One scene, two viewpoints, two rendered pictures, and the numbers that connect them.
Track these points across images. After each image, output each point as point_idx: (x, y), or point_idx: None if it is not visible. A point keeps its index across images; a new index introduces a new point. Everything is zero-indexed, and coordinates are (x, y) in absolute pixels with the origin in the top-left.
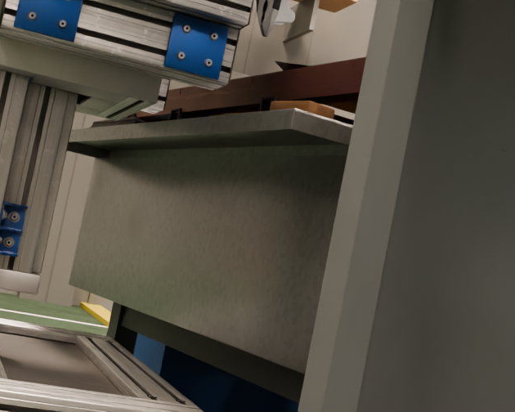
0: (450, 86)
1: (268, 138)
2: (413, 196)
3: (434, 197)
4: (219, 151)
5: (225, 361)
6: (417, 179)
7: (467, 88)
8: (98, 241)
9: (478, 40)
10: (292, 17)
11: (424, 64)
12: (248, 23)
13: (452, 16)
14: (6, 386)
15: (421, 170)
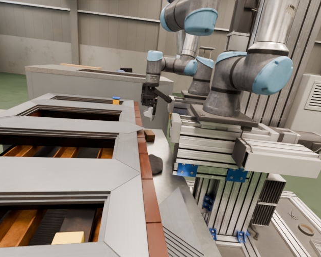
0: (158, 117)
1: (148, 145)
2: (159, 128)
3: (156, 128)
4: None
5: None
6: (159, 127)
7: (156, 117)
8: None
9: (156, 111)
10: (144, 112)
11: (162, 116)
12: (170, 119)
13: (160, 110)
14: (189, 182)
15: (159, 126)
